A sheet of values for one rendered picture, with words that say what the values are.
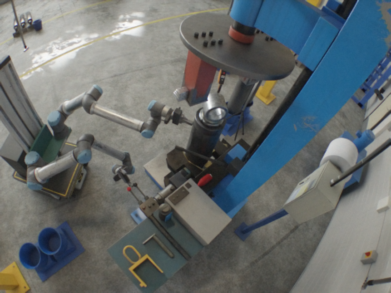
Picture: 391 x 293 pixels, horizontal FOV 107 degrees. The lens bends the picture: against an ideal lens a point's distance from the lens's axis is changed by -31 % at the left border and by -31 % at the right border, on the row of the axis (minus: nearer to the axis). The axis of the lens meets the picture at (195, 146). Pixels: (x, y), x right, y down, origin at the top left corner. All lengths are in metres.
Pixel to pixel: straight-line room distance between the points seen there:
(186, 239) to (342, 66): 1.31
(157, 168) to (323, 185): 1.91
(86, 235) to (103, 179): 0.75
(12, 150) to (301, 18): 2.52
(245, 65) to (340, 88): 0.37
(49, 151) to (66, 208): 0.82
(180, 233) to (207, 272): 1.19
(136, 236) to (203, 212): 0.48
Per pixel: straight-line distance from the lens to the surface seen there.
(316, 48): 0.78
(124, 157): 2.05
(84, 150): 1.61
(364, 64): 0.76
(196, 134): 1.43
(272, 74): 0.86
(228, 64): 0.79
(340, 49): 0.76
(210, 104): 1.25
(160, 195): 1.58
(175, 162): 1.70
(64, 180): 2.58
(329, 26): 0.76
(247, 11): 0.91
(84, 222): 2.69
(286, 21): 0.85
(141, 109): 3.37
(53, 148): 2.34
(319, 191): 1.37
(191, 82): 0.99
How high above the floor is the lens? 2.50
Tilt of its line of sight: 56 degrees down
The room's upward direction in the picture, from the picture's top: 19 degrees clockwise
